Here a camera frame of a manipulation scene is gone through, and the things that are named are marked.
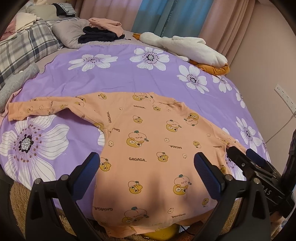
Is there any orange duck print shirt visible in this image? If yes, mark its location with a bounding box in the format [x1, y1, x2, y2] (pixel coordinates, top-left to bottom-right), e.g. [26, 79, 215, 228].
[9, 92, 245, 238]

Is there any brown fluffy rug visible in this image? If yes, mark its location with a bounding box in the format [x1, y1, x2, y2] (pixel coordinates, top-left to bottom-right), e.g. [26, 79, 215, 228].
[10, 182, 31, 238]

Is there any white power strip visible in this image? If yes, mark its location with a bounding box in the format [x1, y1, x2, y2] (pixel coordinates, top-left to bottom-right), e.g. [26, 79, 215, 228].
[274, 84, 296, 113]

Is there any purple floral bed sheet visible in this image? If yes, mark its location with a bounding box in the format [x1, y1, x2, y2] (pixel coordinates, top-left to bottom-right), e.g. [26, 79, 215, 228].
[0, 44, 271, 216]

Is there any yellow slipper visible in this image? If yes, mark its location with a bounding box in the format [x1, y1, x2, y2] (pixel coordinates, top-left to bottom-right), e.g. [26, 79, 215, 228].
[142, 224, 180, 240]

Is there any white goose plush toy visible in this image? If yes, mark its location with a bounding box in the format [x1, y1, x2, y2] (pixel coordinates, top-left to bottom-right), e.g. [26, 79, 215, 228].
[133, 32, 230, 76]

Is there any pink curtain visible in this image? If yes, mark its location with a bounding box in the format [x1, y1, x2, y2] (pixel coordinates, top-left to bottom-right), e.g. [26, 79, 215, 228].
[72, 0, 255, 62]

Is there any grey knit garment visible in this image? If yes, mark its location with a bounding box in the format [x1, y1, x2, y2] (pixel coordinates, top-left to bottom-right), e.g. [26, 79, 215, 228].
[1, 63, 40, 113]

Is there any teal blue curtain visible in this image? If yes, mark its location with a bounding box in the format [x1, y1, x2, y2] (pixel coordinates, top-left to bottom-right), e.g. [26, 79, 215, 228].
[132, 0, 213, 38]

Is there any grey plaid blanket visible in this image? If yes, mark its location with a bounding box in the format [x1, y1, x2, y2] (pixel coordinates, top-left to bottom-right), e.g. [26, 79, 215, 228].
[1, 17, 79, 87]

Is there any pink folded garment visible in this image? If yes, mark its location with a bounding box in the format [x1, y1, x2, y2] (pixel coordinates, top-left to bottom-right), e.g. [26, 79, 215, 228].
[88, 18, 124, 37]

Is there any dark navy folded garment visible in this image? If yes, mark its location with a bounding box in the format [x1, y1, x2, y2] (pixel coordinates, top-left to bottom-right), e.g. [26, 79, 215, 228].
[78, 26, 125, 44]

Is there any pink cloth pile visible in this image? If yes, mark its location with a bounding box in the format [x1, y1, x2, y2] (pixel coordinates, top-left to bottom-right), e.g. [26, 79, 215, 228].
[1, 17, 16, 41]

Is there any cream folded cloth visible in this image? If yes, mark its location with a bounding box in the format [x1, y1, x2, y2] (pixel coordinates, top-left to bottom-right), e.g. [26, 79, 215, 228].
[16, 12, 40, 33]

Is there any olive grey pillow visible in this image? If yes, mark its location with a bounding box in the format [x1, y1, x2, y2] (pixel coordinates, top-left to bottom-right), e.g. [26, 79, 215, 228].
[26, 4, 59, 21]

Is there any striped pillow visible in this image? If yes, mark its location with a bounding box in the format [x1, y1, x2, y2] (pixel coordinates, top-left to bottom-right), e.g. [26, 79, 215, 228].
[52, 3, 76, 17]

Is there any white power cable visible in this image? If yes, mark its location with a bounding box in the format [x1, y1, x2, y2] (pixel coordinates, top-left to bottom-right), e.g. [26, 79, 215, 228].
[265, 110, 296, 144]

